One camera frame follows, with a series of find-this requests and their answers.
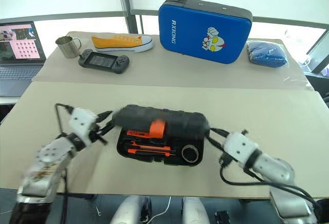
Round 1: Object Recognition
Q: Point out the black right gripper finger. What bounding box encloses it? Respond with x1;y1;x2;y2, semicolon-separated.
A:
205;135;225;153
209;127;231;138

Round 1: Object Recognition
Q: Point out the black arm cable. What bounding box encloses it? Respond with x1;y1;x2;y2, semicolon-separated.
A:
54;102;78;224
218;154;319;209

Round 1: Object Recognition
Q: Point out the orange utility knife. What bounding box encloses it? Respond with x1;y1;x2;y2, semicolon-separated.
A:
125;129;151;138

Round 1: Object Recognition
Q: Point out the grey window frame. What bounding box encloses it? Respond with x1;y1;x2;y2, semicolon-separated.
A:
0;0;329;33

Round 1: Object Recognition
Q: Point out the blue fabric pouch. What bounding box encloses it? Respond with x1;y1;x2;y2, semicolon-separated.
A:
246;40;291;68

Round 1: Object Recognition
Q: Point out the beige table sheet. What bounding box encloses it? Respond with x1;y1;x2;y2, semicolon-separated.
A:
32;30;313;91
0;81;329;199

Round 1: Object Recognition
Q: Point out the thin white cable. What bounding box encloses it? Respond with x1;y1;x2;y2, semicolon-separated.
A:
151;196;172;221

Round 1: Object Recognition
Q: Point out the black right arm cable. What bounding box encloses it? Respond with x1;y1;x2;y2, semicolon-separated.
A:
218;154;319;209

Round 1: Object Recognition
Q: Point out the orange black screwdriver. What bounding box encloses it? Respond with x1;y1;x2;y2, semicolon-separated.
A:
127;147;178;158
130;141;172;151

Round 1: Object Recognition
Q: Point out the open laptop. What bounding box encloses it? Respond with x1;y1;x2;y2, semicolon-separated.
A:
0;21;47;98

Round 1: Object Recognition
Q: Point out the yellow canvas sneaker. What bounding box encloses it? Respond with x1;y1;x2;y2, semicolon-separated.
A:
91;34;155;53

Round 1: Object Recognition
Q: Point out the dark grey handheld game console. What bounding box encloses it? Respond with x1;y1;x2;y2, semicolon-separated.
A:
78;48;131;74

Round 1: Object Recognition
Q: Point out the black plastic tool case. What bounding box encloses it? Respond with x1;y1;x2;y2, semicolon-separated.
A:
112;104;209;167

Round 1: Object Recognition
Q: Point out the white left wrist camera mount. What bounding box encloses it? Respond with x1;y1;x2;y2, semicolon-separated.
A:
68;107;99;147

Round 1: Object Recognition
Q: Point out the steel mug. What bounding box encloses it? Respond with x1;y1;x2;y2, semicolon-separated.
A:
55;35;82;59

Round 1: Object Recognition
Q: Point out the blue RXIONG zip case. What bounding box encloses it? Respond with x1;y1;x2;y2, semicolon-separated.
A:
157;0;253;65

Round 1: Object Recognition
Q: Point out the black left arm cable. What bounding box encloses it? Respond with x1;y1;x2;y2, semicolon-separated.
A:
54;102;78;224

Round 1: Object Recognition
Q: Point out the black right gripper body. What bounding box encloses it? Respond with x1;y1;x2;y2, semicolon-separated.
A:
218;133;232;168

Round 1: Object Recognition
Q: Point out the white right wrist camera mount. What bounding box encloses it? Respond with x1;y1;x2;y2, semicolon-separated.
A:
223;130;260;170

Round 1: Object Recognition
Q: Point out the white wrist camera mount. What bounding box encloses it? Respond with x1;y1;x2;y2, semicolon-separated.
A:
223;130;260;170
68;107;99;147

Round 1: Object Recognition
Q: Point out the silver rounded shell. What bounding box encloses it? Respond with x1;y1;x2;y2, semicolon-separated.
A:
181;197;210;224
110;195;144;224

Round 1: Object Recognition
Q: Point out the small black block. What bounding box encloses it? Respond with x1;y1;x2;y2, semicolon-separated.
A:
214;210;231;224

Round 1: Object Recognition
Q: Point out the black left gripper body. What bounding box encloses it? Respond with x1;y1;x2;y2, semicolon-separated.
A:
88;121;108;146

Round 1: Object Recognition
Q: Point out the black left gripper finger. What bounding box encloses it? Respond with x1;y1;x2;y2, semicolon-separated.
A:
98;121;116;136
96;109;115;122

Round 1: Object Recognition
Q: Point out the black round tape roll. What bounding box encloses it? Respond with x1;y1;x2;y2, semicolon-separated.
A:
180;143;200;163

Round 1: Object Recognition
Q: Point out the white charger cable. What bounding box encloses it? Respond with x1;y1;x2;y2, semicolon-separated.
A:
299;55;313;68

